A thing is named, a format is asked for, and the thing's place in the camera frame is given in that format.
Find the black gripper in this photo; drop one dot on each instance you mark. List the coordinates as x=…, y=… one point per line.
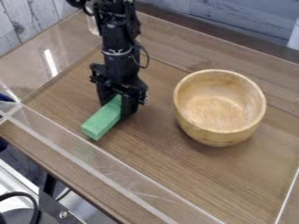
x=131, y=88

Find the green rectangular block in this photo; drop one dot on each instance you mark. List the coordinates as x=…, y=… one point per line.
x=103, y=120

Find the brown wooden bowl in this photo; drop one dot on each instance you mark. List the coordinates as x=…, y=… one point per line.
x=219, y=106

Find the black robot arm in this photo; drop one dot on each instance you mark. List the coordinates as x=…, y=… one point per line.
x=117, y=76

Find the black table leg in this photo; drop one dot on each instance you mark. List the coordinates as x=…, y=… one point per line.
x=50, y=185

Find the clear acrylic corner bracket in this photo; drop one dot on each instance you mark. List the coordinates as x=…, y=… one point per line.
x=93, y=26

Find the clear acrylic tray wall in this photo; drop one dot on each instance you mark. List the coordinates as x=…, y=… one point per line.
x=123, y=173

